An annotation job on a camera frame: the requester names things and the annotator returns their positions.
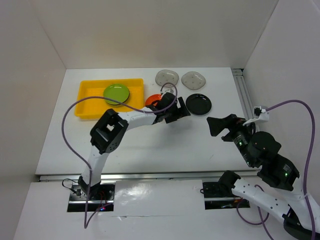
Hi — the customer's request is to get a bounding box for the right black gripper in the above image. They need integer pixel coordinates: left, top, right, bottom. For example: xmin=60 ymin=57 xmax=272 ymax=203
xmin=204 ymin=112 xmax=256 ymax=166

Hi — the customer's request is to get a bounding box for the black plate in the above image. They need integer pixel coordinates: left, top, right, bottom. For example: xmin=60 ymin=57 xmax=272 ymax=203
xmin=185 ymin=93 xmax=212 ymax=116
xmin=105 ymin=96 xmax=130 ymax=106

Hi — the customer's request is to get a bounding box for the orange plate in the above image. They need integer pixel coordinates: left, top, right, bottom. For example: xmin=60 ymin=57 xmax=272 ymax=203
xmin=145 ymin=93 xmax=162 ymax=106

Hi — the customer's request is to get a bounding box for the green plate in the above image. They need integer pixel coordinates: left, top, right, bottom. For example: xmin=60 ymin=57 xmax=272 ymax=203
xmin=103 ymin=83 xmax=130 ymax=103

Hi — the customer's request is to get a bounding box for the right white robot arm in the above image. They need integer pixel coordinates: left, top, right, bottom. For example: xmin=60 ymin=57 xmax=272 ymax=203
xmin=206 ymin=114 xmax=320 ymax=240

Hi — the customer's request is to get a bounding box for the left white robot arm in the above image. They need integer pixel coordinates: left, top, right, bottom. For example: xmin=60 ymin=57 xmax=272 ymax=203
xmin=78 ymin=92 xmax=191 ymax=200

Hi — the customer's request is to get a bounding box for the yellow plastic bin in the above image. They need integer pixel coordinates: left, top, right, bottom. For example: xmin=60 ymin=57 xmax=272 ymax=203
xmin=74 ymin=78 xmax=145 ymax=120

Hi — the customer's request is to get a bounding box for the grey glass plate right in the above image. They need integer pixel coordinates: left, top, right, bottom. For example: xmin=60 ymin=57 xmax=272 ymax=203
xmin=181 ymin=71 xmax=207 ymax=91

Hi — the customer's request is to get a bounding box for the grey glass plate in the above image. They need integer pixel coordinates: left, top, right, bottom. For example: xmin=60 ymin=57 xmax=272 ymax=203
xmin=181 ymin=71 xmax=207 ymax=91
xmin=155 ymin=69 xmax=179 ymax=88

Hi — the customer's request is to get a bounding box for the grey glass plate left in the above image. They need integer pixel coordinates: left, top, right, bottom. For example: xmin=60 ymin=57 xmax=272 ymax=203
xmin=155 ymin=69 xmax=179 ymax=88

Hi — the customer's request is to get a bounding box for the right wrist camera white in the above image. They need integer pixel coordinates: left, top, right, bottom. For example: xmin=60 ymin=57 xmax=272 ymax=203
xmin=242 ymin=106 xmax=270 ymax=126

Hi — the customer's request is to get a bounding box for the aluminium rail right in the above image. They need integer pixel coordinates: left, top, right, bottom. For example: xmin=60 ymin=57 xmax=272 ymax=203
xmin=231 ymin=68 xmax=254 ymax=119

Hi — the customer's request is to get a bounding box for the aluminium rail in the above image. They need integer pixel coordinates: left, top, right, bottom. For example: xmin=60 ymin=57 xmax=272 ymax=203
xmin=231 ymin=68 xmax=254 ymax=119
xmin=38 ymin=171 xmax=268 ymax=182

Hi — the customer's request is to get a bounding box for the aluminium rail front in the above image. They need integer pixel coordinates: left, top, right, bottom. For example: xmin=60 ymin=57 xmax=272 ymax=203
xmin=38 ymin=171 xmax=268 ymax=182

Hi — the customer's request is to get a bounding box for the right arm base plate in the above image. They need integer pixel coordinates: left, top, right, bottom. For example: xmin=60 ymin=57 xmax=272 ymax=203
xmin=200 ymin=181 xmax=250 ymax=210

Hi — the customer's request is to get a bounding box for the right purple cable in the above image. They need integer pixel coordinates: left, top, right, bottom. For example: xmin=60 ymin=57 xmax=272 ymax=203
xmin=236 ymin=99 xmax=316 ymax=240

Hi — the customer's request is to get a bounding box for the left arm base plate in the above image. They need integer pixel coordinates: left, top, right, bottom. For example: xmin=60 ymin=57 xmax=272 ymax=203
xmin=61 ymin=178 xmax=116 ymax=213

